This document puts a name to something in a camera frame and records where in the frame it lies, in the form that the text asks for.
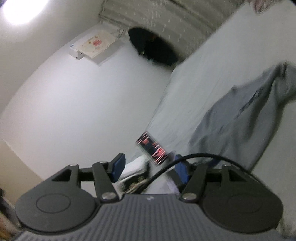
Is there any white object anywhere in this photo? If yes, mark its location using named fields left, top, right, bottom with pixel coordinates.
left=117, top=155, right=151, bottom=194

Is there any round ceiling lamp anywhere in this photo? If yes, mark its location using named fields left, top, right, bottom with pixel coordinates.
left=0, top=0, right=50, bottom=26

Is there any grey knit sweater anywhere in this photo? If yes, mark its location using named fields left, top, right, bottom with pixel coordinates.
left=188, top=61, right=296, bottom=169

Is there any phone with lit screen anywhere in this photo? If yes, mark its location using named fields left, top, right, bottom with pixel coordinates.
left=135, top=132, right=167, bottom=166

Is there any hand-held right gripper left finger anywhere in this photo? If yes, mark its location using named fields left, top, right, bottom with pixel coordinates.
left=48, top=153, right=126, bottom=203

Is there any black cable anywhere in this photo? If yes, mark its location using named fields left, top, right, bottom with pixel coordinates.
left=143, top=153, right=252, bottom=188

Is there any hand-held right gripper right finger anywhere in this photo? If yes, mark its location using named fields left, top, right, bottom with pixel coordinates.
left=175, top=160, right=252, bottom=203

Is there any wall air conditioner with cover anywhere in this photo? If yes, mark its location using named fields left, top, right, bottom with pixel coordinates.
left=69, top=29, right=121, bottom=66

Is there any dark hanging garment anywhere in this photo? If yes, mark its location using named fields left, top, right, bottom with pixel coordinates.
left=128, top=27, right=179, bottom=66

